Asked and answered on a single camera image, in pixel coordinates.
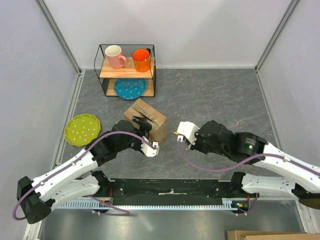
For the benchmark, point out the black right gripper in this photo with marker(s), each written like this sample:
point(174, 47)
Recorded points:
point(196, 146)

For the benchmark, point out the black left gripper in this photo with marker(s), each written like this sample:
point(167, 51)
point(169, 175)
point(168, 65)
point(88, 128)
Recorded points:
point(144, 125)

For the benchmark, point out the brown cardboard express box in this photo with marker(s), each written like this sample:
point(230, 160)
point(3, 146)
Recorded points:
point(158, 121)

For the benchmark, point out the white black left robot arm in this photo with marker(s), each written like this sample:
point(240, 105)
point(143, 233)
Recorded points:
point(78, 177)

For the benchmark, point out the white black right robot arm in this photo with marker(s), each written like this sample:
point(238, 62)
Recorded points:
point(296, 178)

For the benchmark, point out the blue dotted plate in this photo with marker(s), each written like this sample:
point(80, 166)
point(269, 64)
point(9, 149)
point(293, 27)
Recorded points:
point(130, 88)

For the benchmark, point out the green dotted plate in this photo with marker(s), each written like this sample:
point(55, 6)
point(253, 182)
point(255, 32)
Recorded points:
point(82, 129)

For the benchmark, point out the orange ceramic mug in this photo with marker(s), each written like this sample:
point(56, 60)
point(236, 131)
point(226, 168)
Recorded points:
point(141, 59)

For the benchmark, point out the pink ceramic mug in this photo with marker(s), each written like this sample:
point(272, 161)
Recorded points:
point(115, 56)

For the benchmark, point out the cardboard sheet in corner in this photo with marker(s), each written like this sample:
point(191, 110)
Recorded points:
point(269, 235)

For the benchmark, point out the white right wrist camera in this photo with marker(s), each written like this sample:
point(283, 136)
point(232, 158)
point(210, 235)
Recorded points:
point(187, 131)

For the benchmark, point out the black wire wooden shelf rack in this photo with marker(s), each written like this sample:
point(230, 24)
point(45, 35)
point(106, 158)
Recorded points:
point(107, 76)

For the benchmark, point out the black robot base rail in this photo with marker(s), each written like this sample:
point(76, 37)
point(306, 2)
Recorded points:
point(170, 192)

